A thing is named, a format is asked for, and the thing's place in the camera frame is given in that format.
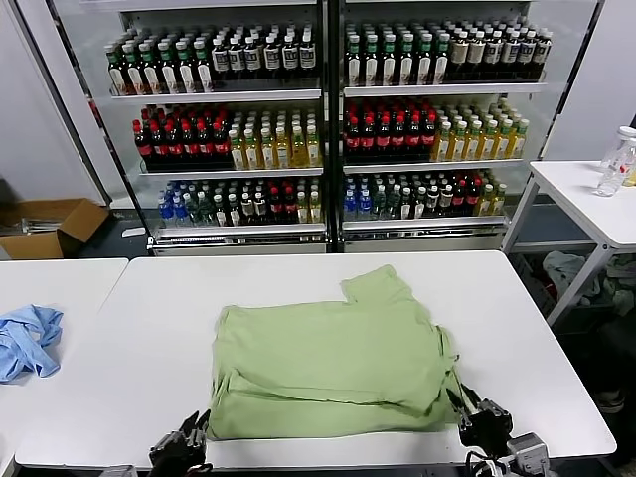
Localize open cardboard box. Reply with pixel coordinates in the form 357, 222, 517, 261
0, 197, 111, 261

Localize open glass cooler door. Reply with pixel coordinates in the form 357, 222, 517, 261
541, 0, 608, 163
14, 0, 150, 242

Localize clear white-cap plastic bottle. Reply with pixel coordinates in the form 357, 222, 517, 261
608, 125, 636, 173

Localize white side table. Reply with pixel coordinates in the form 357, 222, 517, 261
501, 159, 636, 327

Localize beverage cooler cabinet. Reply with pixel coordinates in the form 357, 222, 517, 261
331, 0, 553, 254
103, 0, 333, 257

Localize light green shirt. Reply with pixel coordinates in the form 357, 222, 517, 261
206, 264, 466, 441

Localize pale green cloth pile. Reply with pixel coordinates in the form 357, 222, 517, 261
601, 255, 636, 317

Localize green-cap dark tea bottle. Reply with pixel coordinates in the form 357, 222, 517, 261
346, 34, 364, 86
415, 33, 433, 85
123, 43, 145, 94
177, 39, 198, 92
363, 34, 382, 86
193, 38, 215, 92
158, 41, 180, 93
107, 45, 128, 94
432, 32, 451, 85
141, 42, 163, 93
381, 33, 398, 86
397, 33, 416, 85

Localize light blue crumpled cloth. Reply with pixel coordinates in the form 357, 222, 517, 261
0, 303, 65, 384

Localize metal rods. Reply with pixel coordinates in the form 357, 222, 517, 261
0, 214, 69, 236

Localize black shoe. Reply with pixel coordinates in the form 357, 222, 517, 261
593, 382, 626, 412

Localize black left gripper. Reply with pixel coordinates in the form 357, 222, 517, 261
148, 409, 213, 471

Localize beige-label dark drink bottle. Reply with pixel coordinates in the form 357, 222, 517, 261
502, 29, 522, 80
450, 30, 471, 80
485, 29, 504, 80
468, 30, 487, 80
535, 28, 555, 80
519, 28, 538, 80

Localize white cooler shelf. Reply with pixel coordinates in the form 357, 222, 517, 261
341, 215, 509, 233
342, 81, 549, 98
137, 166, 325, 179
342, 157, 527, 175
151, 222, 328, 239
108, 87, 324, 104

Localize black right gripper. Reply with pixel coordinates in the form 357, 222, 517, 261
445, 383, 514, 448

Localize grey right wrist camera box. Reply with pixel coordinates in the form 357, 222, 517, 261
505, 432, 551, 471

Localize grey white cloth pile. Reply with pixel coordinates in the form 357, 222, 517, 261
542, 250, 603, 308

